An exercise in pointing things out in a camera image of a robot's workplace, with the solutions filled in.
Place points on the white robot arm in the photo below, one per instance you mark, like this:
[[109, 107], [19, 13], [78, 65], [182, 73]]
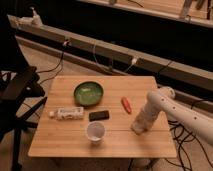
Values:
[[162, 99]]

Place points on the grey metal beam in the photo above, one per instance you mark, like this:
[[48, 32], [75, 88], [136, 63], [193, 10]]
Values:
[[177, 71]]

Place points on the black chair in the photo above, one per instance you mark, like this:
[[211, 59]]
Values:
[[23, 85]]

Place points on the white spray bottle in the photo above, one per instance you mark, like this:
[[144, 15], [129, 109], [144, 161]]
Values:
[[36, 18]]

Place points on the orange carrot toy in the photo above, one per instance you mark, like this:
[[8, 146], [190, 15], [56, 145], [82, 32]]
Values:
[[126, 105]]

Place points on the white plastic bottle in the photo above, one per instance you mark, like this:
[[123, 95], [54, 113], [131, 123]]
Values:
[[73, 113]]

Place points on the wooden table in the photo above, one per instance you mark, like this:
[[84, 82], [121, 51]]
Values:
[[67, 138]]

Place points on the clear plastic cup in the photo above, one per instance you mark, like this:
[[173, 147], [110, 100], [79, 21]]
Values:
[[95, 131]]

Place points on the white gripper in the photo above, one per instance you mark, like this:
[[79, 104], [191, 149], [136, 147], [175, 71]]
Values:
[[142, 124]]

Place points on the green bowl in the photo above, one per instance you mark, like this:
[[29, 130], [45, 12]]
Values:
[[88, 93]]

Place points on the black phone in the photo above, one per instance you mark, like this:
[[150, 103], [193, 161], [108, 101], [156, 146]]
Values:
[[99, 115]]

